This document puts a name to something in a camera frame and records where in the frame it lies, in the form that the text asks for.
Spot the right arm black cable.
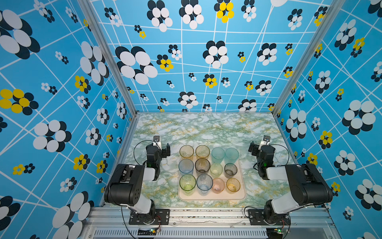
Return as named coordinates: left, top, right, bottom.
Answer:
left=270, top=144, right=290, bottom=167

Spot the textured blue glass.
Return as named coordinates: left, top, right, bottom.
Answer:
left=178, top=158, right=194, bottom=176

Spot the aluminium front rail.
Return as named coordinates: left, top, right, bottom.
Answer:
left=80, top=207, right=340, bottom=239

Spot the left green circuit board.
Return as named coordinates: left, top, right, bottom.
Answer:
left=137, top=227, right=161, bottom=236

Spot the small pink glass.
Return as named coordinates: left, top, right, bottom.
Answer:
left=211, top=178, right=225, bottom=194

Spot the tall amber glass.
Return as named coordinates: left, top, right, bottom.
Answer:
left=179, top=145, right=195, bottom=159

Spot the small light green glass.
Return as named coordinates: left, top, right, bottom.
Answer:
left=210, top=163, right=223, bottom=178

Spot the small grey glass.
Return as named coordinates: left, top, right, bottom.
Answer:
left=224, top=163, right=238, bottom=178

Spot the small amber glass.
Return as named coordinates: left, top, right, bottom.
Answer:
left=226, top=178, right=241, bottom=194

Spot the right aluminium corner post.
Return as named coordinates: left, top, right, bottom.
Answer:
left=272, top=0, right=346, bottom=117

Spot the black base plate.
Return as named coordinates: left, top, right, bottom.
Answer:
left=128, top=209, right=170, bottom=226
left=247, top=209, right=290, bottom=226

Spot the cream plastic tray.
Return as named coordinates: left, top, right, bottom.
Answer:
left=178, top=159, right=246, bottom=201

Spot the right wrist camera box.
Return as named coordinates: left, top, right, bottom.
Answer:
left=259, top=135, right=271, bottom=150

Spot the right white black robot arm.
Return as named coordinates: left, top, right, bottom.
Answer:
left=248, top=140, right=333, bottom=225

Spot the tall grey glass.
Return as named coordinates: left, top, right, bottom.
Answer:
left=195, top=158, right=210, bottom=174

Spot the tall pale blue glass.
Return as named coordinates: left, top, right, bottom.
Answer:
left=197, top=174, right=213, bottom=196

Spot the teal dotted glass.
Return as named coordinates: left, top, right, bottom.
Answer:
left=224, top=147, right=239, bottom=164
left=211, top=147, right=225, bottom=164

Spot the tall yellow glass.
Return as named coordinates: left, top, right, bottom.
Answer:
left=195, top=145, right=210, bottom=159

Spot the left aluminium corner post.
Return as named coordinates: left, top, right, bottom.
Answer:
left=78, top=0, right=137, bottom=118

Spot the tall green glass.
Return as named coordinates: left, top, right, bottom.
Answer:
left=179, top=174, right=196, bottom=196

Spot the aluminium corner post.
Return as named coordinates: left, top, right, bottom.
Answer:
left=272, top=0, right=346, bottom=117
left=78, top=0, right=137, bottom=118

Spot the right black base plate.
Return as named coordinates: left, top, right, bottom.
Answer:
left=247, top=209, right=290, bottom=226

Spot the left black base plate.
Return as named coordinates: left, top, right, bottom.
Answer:
left=128, top=209, right=170, bottom=226

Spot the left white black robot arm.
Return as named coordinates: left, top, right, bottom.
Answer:
left=104, top=142, right=171, bottom=225

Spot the right green circuit board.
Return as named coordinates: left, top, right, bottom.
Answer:
left=267, top=228, right=284, bottom=239

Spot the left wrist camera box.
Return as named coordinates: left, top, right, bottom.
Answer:
left=153, top=135, right=162, bottom=149

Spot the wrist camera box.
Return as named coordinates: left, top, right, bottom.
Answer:
left=153, top=135, right=162, bottom=149
left=259, top=135, right=271, bottom=150

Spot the green circuit board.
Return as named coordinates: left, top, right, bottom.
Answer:
left=267, top=228, right=284, bottom=239
left=137, top=227, right=161, bottom=236

